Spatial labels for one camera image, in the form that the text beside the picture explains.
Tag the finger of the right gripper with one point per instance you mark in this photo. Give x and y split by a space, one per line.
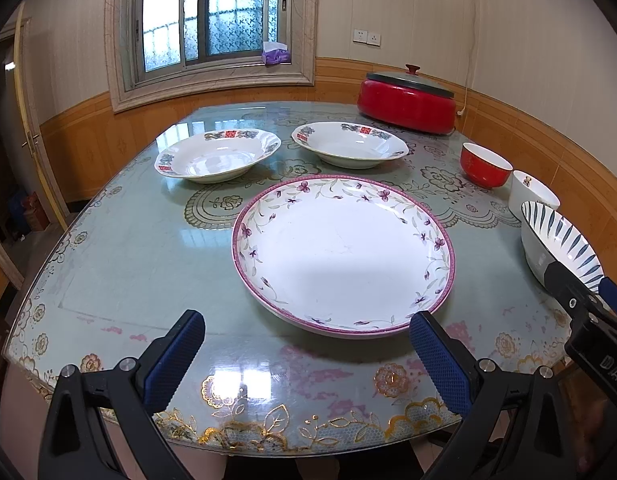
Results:
607 289

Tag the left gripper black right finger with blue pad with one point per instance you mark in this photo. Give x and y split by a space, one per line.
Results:
513 425

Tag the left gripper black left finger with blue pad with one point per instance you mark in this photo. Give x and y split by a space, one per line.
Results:
76 443

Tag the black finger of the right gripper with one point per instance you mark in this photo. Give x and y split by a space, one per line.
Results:
573 296

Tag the white bowl blue leaf pattern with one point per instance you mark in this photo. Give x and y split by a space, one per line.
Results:
548 236

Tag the white bowl with bear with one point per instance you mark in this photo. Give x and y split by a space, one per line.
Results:
526 188

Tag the red bowl white inside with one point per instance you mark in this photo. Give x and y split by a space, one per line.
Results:
484 167

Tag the large pink floral rim plate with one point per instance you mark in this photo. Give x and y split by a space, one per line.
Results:
342 256

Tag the white plate red characters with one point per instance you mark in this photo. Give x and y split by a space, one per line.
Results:
216 156
350 146

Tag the red electric cooking pot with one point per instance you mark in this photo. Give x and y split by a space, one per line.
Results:
408 100

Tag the wooden door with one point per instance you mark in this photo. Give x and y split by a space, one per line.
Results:
34 142

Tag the purple tissue box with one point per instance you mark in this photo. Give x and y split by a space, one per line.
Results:
275 53

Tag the white wall socket pair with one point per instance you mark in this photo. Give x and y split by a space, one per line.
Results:
360 36

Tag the window with marble frame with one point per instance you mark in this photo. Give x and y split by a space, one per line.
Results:
164 49

